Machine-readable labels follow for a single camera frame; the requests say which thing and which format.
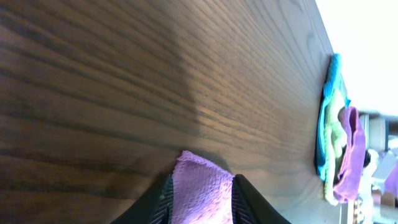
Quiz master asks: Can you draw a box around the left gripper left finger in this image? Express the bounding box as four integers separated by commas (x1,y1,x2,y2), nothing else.
111,174,174,224

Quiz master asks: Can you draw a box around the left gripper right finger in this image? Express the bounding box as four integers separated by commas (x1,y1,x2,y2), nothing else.
231,174,290,224

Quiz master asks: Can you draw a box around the purple cloth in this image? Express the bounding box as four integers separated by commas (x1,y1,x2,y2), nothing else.
333,106,366,203
172,151,234,224

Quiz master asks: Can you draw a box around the purple cloth in pile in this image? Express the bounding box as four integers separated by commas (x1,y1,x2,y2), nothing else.
333,106,366,203

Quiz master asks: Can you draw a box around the green cloth in pile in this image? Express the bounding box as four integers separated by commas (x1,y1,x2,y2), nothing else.
323,89,347,206

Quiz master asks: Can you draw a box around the blue cloth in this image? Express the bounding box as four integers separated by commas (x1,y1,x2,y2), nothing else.
314,54,351,181

